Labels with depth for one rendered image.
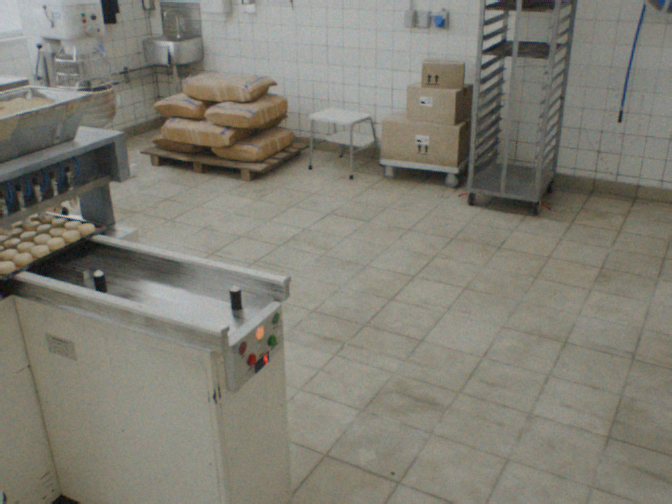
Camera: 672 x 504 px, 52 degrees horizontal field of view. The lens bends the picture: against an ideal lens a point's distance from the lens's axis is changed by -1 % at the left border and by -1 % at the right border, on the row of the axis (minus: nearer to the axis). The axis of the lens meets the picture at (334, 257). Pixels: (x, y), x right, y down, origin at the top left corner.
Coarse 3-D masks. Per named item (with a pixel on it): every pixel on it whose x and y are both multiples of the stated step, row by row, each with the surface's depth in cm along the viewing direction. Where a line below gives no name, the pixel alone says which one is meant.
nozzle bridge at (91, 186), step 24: (72, 144) 211; (96, 144) 213; (120, 144) 223; (0, 168) 190; (24, 168) 191; (48, 168) 209; (72, 168) 218; (96, 168) 227; (120, 168) 225; (24, 192) 203; (48, 192) 211; (72, 192) 213; (96, 192) 235; (0, 216) 193; (24, 216) 198; (96, 216) 239
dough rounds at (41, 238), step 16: (16, 224) 222; (32, 224) 221; (48, 224) 221; (64, 224) 222; (80, 224) 221; (0, 240) 210; (16, 240) 209; (32, 240) 212; (48, 240) 209; (64, 240) 213; (0, 256) 201; (16, 256) 199; (32, 256) 203; (0, 272) 192
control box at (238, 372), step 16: (272, 304) 188; (256, 320) 180; (272, 320) 185; (240, 336) 173; (256, 336) 179; (224, 352) 171; (256, 352) 181; (272, 352) 188; (224, 368) 174; (240, 368) 175; (256, 368) 182; (240, 384) 176
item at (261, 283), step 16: (96, 240) 215; (112, 240) 214; (112, 256) 215; (128, 256) 212; (144, 256) 208; (160, 256) 205; (176, 256) 203; (192, 256) 202; (176, 272) 205; (192, 272) 201; (208, 272) 199; (224, 272) 196; (240, 272) 193; (256, 272) 192; (256, 288) 192; (272, 288) 190; (288, 288) 190
